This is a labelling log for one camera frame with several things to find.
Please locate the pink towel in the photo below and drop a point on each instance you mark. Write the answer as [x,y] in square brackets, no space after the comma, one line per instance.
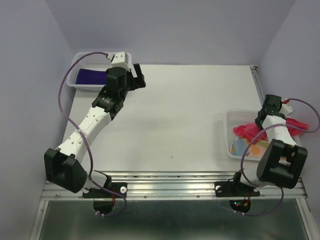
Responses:
[250,130]

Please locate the purple towel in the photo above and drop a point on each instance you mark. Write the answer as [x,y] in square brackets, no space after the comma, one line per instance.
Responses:
[91,77]

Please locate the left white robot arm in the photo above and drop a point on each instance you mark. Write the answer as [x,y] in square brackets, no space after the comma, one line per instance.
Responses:
[63,165]

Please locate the left white plastic basket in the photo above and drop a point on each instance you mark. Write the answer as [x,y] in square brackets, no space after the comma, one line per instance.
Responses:
[90,61]

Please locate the aluminium rail frame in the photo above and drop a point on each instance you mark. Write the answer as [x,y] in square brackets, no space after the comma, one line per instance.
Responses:
[169,145]

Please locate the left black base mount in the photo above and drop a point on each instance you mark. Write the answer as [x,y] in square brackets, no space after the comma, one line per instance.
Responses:
[117,187]

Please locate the right white plastic basket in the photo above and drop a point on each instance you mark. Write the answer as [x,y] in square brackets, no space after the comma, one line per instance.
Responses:
[237,147]

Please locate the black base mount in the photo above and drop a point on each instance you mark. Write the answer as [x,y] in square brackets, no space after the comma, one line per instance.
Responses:
[117,187]
[224,189]

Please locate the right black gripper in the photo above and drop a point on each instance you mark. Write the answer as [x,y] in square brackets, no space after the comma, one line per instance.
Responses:
[256,121]

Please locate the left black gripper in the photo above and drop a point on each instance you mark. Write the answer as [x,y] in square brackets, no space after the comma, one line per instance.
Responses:
[137,82]

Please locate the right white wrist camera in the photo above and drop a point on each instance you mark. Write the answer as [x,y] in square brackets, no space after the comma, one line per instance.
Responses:
[286,108]

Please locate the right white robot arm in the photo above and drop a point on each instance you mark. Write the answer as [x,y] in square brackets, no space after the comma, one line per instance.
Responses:
[282,162]

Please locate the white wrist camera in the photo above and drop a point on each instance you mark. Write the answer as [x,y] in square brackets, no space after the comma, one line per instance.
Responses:
[286,108]
[120,59]

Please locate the white plastic basket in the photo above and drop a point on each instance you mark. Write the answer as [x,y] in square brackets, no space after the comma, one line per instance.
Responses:
[237,147]
[90,61]

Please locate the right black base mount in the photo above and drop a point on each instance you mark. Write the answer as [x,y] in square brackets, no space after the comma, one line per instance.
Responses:
[224,189]

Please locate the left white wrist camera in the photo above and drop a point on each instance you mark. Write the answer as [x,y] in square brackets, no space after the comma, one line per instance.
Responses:
[120,59]

